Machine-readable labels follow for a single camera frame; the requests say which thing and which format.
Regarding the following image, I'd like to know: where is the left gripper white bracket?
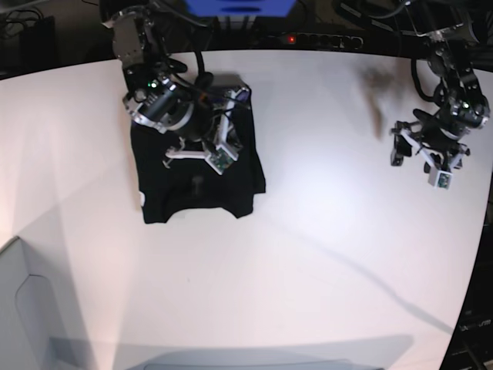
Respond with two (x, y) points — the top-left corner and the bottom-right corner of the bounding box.
(390, 121), (471, 190)

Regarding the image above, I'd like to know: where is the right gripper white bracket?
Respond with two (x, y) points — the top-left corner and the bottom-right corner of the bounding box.
(163, 86), (249, 175)

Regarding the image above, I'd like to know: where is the black T-shirt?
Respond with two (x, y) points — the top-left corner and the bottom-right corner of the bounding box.
(130, 107), (266, 224)

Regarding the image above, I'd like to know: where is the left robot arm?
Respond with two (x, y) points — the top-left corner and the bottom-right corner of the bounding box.
(391, 1), (491, 189)

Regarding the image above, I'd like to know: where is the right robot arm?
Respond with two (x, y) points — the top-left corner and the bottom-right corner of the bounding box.
(100, 1), (251, 174)

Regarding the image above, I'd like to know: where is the white garment label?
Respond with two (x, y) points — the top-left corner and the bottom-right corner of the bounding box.
(139, 191), (146, 207)

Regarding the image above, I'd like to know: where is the blue box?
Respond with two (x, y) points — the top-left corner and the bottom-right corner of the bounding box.
(186, 0), (296, 17)

